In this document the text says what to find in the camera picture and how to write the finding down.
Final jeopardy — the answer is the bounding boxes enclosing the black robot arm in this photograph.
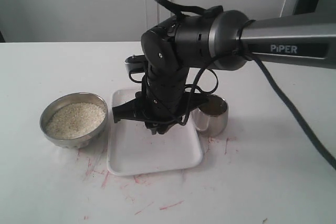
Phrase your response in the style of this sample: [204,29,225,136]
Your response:
[112,10,335,134]

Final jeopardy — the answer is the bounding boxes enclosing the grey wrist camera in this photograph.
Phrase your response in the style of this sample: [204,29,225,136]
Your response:
[125,55,148,74]

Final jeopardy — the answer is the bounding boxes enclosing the small steel cup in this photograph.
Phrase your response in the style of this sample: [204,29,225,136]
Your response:
[192,94,229,137]

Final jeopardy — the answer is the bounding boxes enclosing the white rectangular plastic tray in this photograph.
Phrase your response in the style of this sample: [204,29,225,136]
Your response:
[106,89,205,176]

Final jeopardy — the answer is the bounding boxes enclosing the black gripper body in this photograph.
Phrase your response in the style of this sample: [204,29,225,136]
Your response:
[112,87,209,129]

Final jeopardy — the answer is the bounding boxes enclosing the steel bowl of rice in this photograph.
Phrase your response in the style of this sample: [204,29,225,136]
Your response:
[39,92,108,149]

